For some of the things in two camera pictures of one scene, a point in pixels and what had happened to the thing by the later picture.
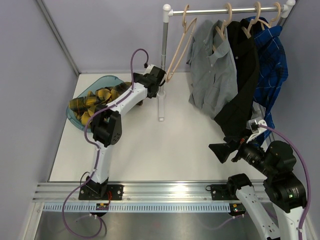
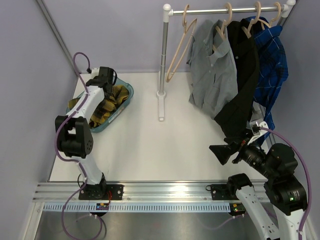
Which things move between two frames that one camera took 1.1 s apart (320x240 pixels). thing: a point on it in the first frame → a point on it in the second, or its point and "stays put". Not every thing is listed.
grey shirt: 214,86 stays put
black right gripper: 222,150 stays put
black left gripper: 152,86 → 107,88
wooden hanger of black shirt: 253,21 stays put
